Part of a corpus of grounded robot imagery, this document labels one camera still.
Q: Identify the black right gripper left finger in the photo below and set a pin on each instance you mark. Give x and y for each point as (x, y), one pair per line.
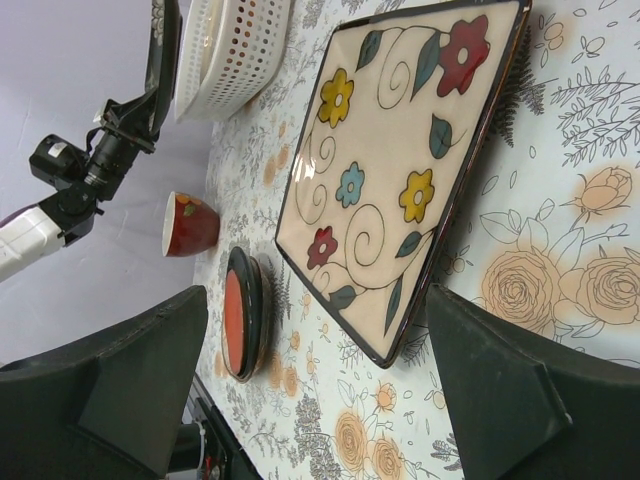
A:
(106, 406)

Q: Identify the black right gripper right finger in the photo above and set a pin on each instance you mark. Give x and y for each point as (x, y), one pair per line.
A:
(525, 407)

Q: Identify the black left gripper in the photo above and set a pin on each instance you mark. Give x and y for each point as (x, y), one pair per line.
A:
(123, 131)

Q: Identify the cream square flower plate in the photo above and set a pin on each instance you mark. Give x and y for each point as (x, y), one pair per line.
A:
(402, 103)

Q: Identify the dark square patterned plate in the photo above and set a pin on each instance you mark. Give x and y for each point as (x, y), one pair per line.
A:
(163, 56)

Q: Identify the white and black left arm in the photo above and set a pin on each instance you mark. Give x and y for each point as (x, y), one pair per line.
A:
(43, 228)

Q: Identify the red cup with white interior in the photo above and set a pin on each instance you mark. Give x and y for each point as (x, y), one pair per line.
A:
(190, 226)

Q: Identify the white perforated plastic basket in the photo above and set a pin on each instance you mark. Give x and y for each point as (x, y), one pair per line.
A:
(230, 51)

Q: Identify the black bowl with red interior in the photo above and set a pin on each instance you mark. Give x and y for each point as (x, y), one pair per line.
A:
(247, 317)

